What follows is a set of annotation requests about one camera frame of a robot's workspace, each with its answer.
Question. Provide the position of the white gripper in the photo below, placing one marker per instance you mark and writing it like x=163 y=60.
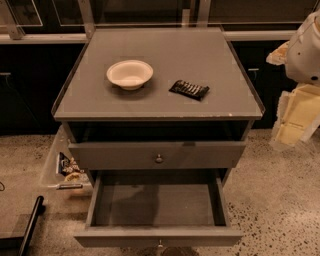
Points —
x=305 y=56

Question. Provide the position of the grey drawer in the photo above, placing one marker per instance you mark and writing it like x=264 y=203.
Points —
x=134 y=212
x=142 y=155

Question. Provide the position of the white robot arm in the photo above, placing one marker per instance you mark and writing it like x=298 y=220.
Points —
x=303 y=54

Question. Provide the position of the grey drawer cabinet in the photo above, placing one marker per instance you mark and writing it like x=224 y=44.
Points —
x=92 y=109

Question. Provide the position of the grey top drawer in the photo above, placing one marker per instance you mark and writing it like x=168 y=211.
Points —
x=142 y=155

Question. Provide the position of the round top drawer knob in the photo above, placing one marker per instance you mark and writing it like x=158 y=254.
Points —
x=159 y=159

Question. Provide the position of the round drawer knob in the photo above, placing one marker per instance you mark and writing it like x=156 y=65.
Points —
x=160 y=244
x=159 y=159

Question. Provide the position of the round middle drawer knob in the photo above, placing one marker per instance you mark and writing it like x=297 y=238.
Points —
x=160 y=244

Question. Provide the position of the black snack packet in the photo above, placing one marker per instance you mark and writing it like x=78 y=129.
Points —
x=189 y=90

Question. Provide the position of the white paper bowl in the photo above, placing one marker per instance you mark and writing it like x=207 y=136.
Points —
x=129 y=74

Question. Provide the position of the snack bags in bin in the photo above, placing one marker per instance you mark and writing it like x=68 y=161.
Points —
x=68 y=169

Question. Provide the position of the clear plastic storage bin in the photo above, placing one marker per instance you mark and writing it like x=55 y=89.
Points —
x=50 y=180

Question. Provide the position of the black bar on floor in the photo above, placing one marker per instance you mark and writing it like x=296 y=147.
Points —
x=38 y=209

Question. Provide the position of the metal railing frame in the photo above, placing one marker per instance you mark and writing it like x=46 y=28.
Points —
x=77 y=20

